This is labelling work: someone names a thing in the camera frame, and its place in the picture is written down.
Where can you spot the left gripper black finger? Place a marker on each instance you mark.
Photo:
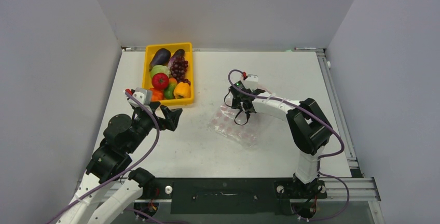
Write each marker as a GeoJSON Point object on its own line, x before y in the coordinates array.
{"type": "Point", "coordinates": [170, 118]}
{"type": "Point", "coordinates": [139, 114]}

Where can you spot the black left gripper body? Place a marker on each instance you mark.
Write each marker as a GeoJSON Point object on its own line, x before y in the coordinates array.
{"type": "Point", "coordinates": [143, 127]}

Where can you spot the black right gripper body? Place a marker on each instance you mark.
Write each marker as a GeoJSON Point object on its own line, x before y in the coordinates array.
{"type": "Point", "coordinates": [236, 104]}

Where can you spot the green orange mango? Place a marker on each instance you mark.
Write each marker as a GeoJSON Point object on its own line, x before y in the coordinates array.
{"type": "Point", "coordinates": [169, 91]}

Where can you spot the orange pumpkin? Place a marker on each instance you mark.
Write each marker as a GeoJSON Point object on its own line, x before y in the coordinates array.
{"type": "Point", "coordinates": [157, 95]}

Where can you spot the clear zip top bag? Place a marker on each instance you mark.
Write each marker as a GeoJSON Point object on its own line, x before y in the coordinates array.
{"type": "Point", "coordinates": [236, 125]}

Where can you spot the yellow bell pepper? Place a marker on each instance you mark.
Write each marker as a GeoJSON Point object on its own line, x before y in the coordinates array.
{"type": "Point", "coordinates": [182, 90]}

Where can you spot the red tomato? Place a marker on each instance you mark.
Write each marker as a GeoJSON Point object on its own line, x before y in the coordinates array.
{"type": "Point", "coordinates": [160, 81]}

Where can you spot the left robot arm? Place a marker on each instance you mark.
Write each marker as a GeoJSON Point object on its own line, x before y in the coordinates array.
{"type": "Point", "coordinates": [113, 178]}

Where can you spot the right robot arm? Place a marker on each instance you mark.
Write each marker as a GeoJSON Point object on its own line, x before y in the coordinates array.
{"type": "Point", "coordinates": [309, 126]}

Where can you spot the dark red grape bunch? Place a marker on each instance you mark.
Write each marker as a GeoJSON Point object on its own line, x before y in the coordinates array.
{"type": "Point", "coordinates": [178, 70]}

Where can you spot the dark purple round eggplant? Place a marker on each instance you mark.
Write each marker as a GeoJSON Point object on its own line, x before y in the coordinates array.
{"type": "Point", "coordinates": [162, 56]}

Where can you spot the slim purple eggplant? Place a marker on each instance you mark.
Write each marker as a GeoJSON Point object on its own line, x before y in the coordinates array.
{"type": "Point", "coordinates": [178, 53]}

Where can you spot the marker pen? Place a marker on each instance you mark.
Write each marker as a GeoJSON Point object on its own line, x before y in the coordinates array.
{"type": "Point", "coordinates": [305, 49]}

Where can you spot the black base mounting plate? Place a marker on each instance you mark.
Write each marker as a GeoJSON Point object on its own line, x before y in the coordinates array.
{"type": "Point", "coordinates": [230, 195]}

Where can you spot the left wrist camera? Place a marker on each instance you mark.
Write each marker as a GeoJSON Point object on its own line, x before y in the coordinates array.
{"type": "Point", "coordinates": [138, 96]}

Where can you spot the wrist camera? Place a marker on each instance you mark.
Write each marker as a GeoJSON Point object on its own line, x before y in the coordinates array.
{"type": "Point", "coordinates": [138, 96]}
{"type": "Point", "coordinates": [250, 81]}

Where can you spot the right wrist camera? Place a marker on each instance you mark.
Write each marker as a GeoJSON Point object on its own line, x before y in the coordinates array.
{"type": "Point", "coordinates": [250, 81]}

